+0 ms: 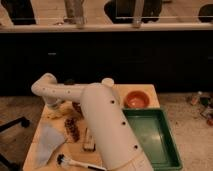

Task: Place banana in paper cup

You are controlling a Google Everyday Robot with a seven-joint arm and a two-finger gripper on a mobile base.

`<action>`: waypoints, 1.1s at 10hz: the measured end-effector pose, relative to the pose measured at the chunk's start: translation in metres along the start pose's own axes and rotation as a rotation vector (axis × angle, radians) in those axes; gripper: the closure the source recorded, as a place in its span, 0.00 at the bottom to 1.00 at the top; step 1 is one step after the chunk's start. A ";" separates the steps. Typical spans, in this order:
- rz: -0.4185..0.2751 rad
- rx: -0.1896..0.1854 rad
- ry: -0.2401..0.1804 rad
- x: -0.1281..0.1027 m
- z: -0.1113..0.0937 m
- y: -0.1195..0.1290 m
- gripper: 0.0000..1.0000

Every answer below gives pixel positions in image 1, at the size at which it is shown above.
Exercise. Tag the chocolate bar in wrapper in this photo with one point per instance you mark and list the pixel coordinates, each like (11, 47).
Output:
(88, 142)

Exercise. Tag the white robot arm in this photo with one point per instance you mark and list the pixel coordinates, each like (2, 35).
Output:
(115, 140)

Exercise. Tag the green plastic tray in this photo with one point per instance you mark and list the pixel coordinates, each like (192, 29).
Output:
(153, 131)

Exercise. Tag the orange bowl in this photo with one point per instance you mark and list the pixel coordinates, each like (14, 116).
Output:
(136, 99)

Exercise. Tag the grey cloth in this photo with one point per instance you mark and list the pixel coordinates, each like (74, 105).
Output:
(49, 140)

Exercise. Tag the dark brown bowl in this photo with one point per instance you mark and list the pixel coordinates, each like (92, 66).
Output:
(77, 108)

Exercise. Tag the brown pine cone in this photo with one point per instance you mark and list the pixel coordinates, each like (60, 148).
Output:
(72, 129)

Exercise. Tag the dish brush white handle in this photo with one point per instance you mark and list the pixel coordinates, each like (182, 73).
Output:
(63, 160)

